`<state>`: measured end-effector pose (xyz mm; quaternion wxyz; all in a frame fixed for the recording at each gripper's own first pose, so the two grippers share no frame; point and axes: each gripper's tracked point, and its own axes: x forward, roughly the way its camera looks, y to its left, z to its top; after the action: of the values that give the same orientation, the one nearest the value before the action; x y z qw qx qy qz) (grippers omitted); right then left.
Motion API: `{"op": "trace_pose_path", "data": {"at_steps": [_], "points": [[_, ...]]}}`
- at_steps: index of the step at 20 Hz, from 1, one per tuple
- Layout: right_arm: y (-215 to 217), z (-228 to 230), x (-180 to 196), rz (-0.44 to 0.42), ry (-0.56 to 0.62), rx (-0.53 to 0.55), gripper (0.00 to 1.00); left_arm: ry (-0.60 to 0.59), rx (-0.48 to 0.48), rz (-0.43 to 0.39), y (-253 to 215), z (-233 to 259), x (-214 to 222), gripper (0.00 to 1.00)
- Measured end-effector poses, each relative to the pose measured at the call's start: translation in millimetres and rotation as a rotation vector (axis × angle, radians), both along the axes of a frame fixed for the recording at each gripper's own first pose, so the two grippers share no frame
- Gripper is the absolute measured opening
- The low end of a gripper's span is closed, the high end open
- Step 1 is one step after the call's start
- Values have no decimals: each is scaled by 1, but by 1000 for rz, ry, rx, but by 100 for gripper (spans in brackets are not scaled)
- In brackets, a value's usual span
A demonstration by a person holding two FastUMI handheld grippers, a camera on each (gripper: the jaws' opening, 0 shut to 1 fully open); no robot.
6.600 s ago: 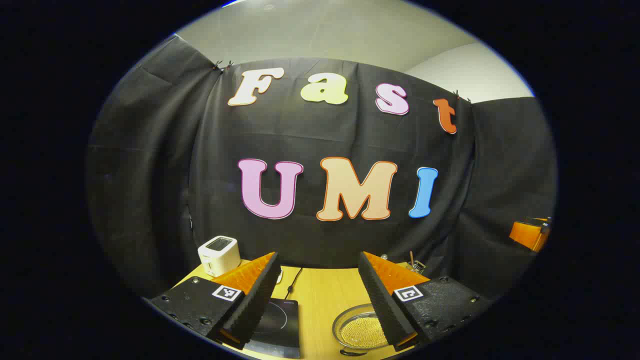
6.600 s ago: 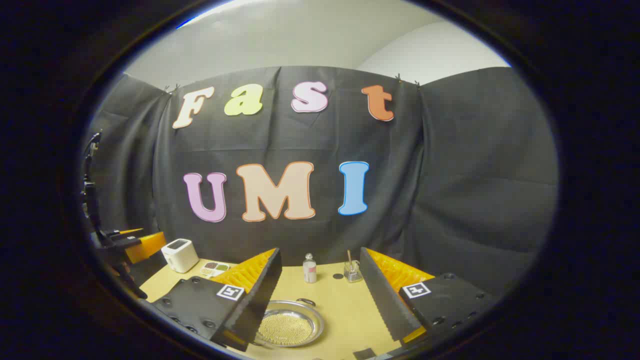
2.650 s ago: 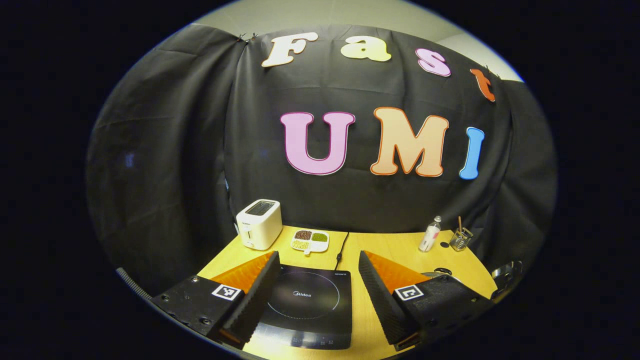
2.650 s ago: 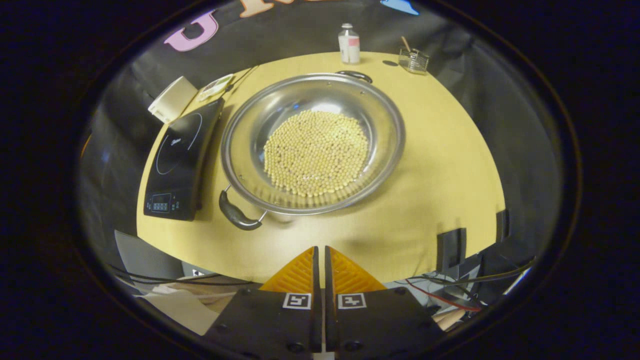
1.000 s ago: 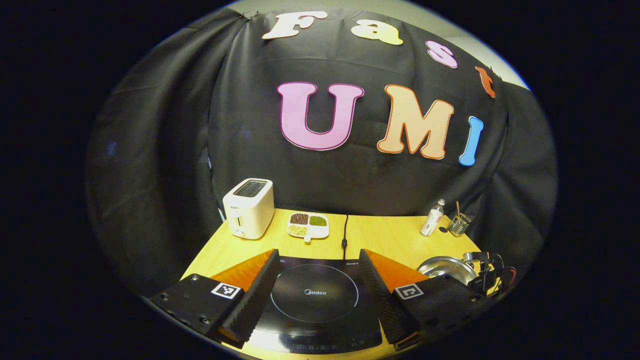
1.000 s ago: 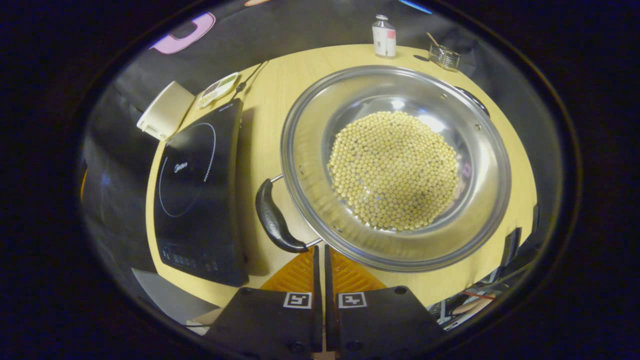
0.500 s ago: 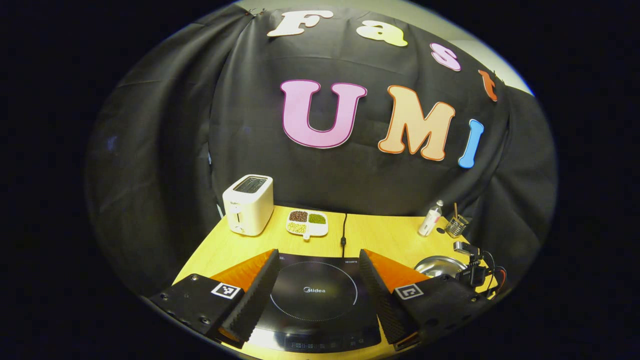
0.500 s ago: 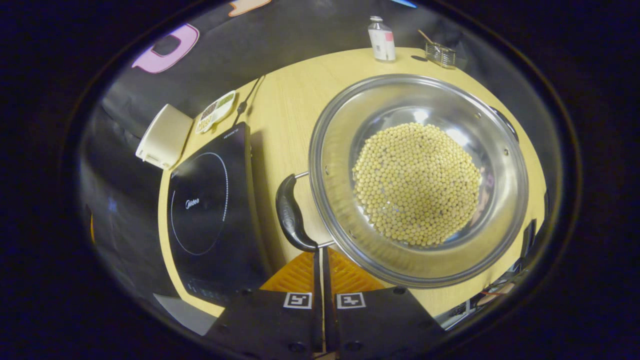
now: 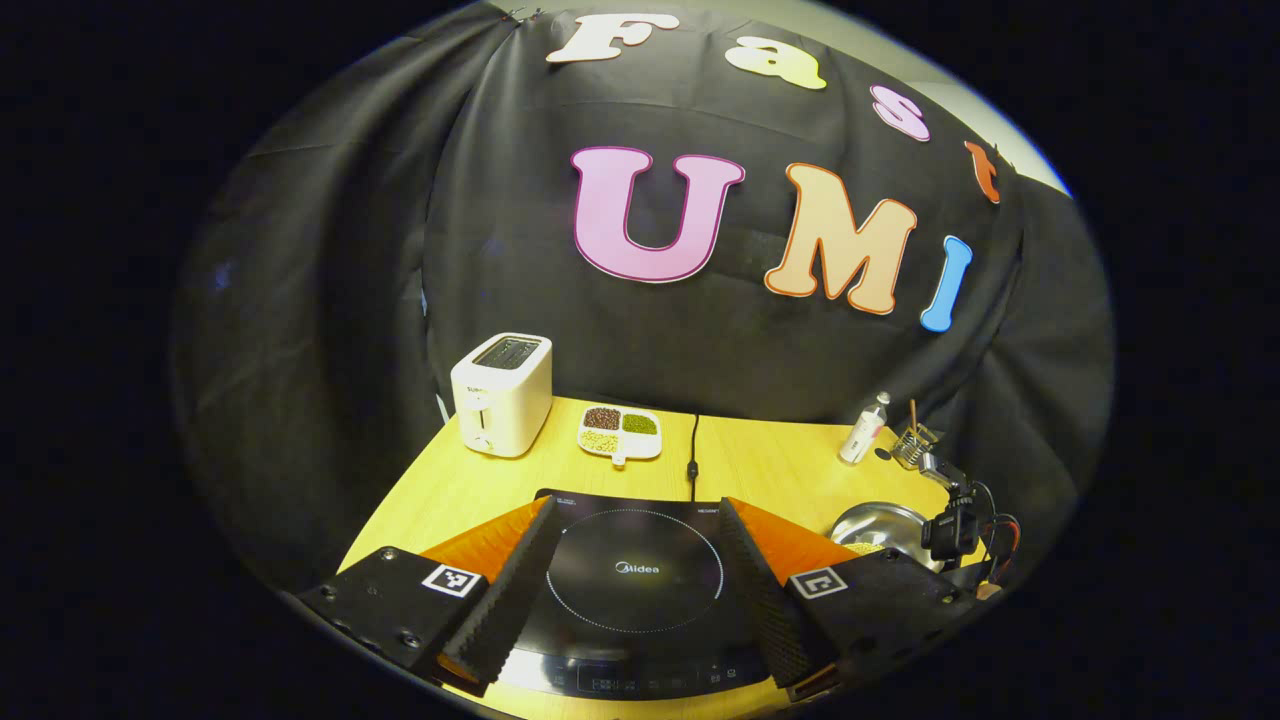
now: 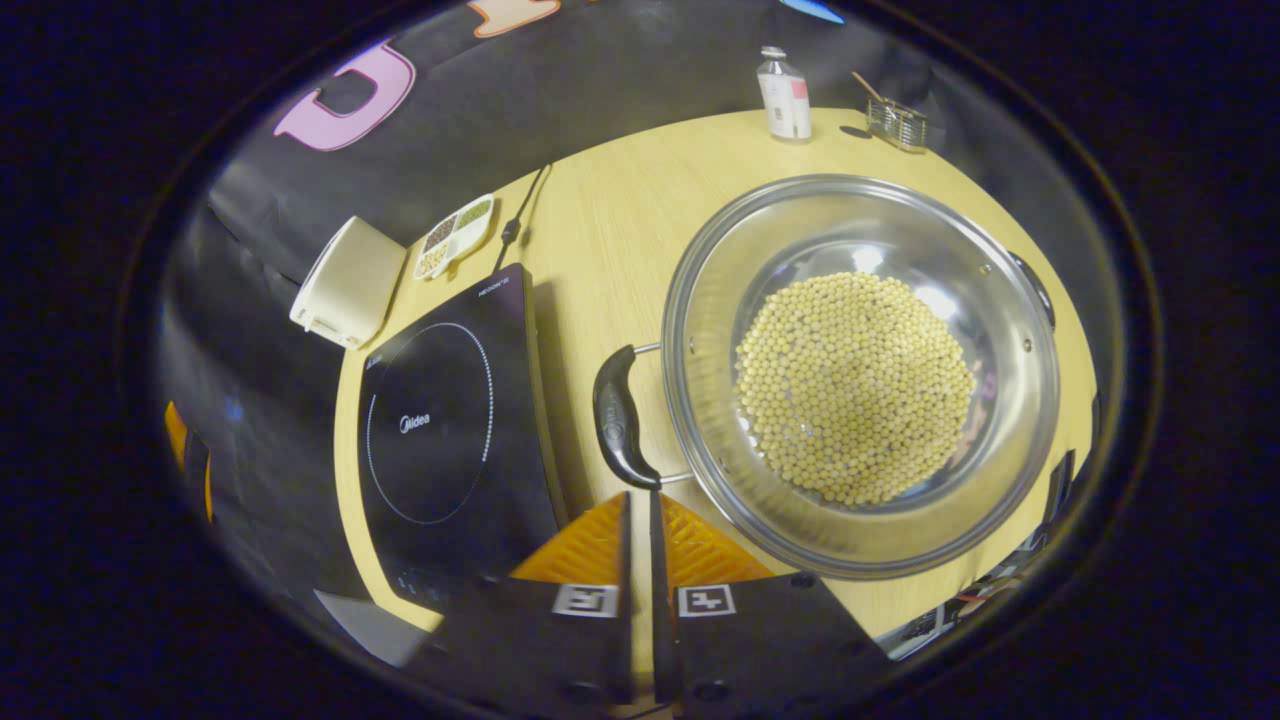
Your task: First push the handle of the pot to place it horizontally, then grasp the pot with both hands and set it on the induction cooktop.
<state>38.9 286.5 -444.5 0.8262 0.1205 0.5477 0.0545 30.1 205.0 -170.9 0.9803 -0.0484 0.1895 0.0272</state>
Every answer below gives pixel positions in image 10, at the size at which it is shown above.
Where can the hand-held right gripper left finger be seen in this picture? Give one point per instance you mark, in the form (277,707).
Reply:
(620,600)

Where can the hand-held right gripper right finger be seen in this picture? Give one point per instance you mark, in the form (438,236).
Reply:
(662,600)

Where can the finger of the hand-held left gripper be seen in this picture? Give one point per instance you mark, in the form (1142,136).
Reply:
(178,435)

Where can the black induction cooktop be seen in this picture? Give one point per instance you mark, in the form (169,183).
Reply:
(450,430)

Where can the pile of soybeans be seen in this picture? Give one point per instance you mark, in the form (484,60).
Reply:
(850,390)

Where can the stainless steel pot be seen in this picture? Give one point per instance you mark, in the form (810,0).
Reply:
(720,300)

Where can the white toaster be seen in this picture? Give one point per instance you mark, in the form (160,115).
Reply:
(350,285)

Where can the white divided bean dish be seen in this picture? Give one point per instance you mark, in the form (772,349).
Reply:
(455,235)

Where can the small black disc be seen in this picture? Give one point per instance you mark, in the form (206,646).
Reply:
(855,131)

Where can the clear bottle with red label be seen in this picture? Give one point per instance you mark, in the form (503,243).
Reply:
(785,100)

